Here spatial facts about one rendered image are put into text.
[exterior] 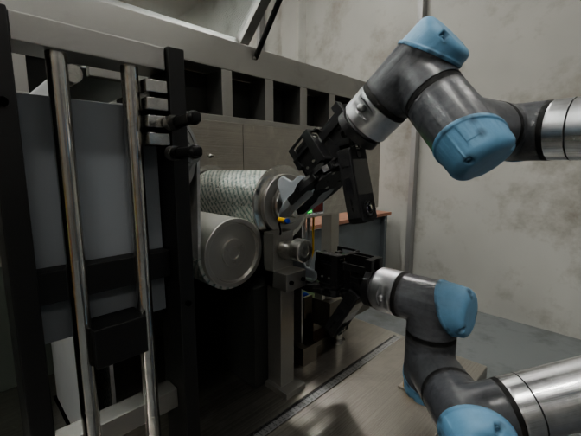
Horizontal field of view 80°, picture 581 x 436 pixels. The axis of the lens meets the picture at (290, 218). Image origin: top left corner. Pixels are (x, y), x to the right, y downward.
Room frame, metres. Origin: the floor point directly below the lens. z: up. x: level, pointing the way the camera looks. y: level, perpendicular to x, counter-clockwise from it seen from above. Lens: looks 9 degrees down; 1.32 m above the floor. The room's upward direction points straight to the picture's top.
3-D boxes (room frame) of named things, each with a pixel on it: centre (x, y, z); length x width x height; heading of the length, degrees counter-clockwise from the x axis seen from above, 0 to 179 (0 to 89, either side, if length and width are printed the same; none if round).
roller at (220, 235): (0.66, 0.18, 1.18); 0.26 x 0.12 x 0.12; 45
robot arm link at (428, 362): (0.49, -0.22, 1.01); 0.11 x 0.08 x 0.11; 178
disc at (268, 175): (0.66, 0.02, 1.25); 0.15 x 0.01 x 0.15; 135
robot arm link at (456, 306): (0.51, -0.22, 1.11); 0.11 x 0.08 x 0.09; 45
